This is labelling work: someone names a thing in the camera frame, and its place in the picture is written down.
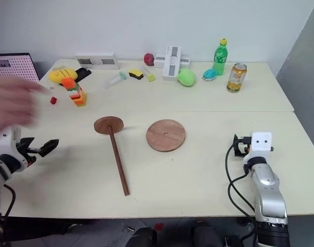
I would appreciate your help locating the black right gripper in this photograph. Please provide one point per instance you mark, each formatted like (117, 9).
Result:
(241, 150)

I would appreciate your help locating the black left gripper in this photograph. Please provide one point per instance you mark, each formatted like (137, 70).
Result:
(25, 154)

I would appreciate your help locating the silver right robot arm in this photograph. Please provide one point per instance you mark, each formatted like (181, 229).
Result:
(269, 195)

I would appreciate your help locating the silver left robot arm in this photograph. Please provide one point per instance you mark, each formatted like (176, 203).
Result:
(0, 167)

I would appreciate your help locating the round wooden disc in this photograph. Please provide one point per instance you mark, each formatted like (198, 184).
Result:
(166, 135)

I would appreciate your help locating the wooden disc with rod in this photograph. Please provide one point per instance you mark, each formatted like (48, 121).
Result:
(113, 139)

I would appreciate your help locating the person's bare hand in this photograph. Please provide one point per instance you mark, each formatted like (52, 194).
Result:
(11, 103)

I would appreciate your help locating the small red cube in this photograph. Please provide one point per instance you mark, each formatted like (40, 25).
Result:
(53, 100)

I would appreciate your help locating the colourful toy block stack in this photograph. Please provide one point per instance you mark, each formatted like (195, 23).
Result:
(78, 96)

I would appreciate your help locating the orange drink can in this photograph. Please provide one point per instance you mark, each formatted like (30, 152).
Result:
(236, 78)

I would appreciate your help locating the blue toy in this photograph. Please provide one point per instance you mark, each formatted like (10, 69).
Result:
(210, 75)

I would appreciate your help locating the yellow plush toy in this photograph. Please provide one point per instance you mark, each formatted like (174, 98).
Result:
(61, 74)

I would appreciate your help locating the green plush toy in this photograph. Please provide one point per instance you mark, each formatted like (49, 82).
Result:
(186, 77)

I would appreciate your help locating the black phone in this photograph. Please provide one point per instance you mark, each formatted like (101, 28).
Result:
(83, 74)

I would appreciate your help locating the green soda bottle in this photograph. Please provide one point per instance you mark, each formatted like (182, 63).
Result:
(220, 59)

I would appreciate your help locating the white cross-shaped box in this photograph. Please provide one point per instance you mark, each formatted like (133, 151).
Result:
(173, 64)

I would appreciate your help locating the clear tube with green cap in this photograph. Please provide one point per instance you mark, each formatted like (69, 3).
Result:
(115, 79)

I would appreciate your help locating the long white box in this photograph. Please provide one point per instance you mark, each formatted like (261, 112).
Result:
(97, 61)

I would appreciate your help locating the clear tube with yellow-green cap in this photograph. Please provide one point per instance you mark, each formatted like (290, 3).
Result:
(148, 74)

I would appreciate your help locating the small red object under table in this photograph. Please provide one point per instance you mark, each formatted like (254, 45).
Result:
(159, 227)

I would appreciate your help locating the yellow and black sponge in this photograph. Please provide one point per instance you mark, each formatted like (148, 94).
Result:
(136, 74)

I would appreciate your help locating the red apple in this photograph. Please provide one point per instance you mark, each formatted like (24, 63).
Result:
(148, 59)

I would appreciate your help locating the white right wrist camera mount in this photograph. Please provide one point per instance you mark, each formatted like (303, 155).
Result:
(261, 144)

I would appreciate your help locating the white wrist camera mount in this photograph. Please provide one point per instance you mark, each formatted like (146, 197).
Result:
(261, 144)
(3, 142)

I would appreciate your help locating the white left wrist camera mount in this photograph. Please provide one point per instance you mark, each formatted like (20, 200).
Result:
(3, 142)

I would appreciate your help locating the pink pegboard with black frame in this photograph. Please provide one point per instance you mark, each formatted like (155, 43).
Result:
(13, 68)

